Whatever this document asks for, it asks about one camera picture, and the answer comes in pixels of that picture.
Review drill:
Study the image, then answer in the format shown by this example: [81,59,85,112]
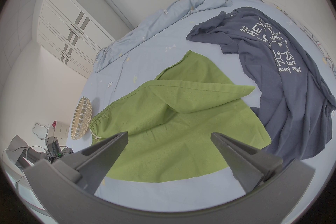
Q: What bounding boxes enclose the white wardrobe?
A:
[38,0,134,79]

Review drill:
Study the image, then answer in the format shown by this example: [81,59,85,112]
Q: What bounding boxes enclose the dark blue printed T-shirt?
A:
[186,7,336,160]

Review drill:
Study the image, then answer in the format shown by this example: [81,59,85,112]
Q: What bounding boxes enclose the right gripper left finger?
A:
[56,131,129,195]

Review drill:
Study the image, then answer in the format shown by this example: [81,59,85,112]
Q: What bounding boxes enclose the bed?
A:
[66,0,336,213]

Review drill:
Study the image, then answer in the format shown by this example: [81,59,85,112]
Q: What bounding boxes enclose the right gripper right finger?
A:
[211,132,284,195]

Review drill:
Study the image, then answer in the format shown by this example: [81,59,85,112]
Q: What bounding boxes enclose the round woven basket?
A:
[70,96,93,141]

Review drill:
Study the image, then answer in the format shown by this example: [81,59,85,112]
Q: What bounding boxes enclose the green shorts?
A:
[89,50,271,183]

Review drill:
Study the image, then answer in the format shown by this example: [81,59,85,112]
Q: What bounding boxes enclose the pale blue quilt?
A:
[93,0,234,73]

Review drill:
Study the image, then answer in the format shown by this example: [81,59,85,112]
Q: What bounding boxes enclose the white chest of drawers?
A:
[56,121,72,140]

